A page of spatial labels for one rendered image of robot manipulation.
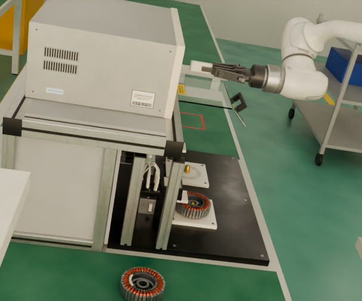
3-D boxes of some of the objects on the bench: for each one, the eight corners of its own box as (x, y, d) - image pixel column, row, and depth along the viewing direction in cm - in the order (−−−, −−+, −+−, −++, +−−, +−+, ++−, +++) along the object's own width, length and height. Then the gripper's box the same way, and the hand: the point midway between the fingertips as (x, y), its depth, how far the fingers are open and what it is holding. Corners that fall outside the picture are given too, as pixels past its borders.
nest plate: (204, 166, 197) (205, 164, 196) (208, 188, 184) (209, 185, 183) (164, 161, 195) (165, 158, 194) (165, 182, 182) (166, 179, 181)
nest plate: (211, 202, 175) (212, 199, 175) (216, 229, 162) (217, 226, 162) (166, 196, 174) (167, 193, 173) (168, 223, 160) (168, 220, 160)
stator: (160, 277, 141) (163, 266, 139) (165, 308, 131) (167, 297, 129) (119, 275, 139) (120, 263, 137) (119, 306, 129) (122, 294, 127)
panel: (119, 138, 205) (130, 65, 191) (107, 244, 146) (122, 149, 133) (116, 138, 204) (127, 64, 191) (103, 243, 146) (117, 148, 133)
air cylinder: (153, 201, 170) (156, 187, 167) (153, 214, 163) (156, 199, 161) (137, 199, 169) (140, 184, 166) (137, 212, 162) (140, 197, 160)
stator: (206, 202, 173) (209, 192, 171) (210, 221, 163) (213, 211, 161) (173, 197, 172) (175, 187, 170) (174, 217, 162) (177, 207, 160)
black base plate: (236, 161, 211) (237, 156, 210) (267, 266, 154) (270, 260, 153) (118, 145, 205) (119, 140, 204) (106, 248, 148) (107, 242, 147)
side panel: (103, 245, 149) (117, 144, 134) (102, 252, 146) (117, 150, 132) (0, 234, 145) (5, 128, 131) (-2, 240, 142) (2, 134, 128)
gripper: (263, 95, 166) (189, 83, 163) (256, 81, 177) (186, 69, 174) (270, 73, 162) (193, 60, 159) (261, 60, 174) (190, 48, 171)
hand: (201, 67), depth 167 cm, fingers closed
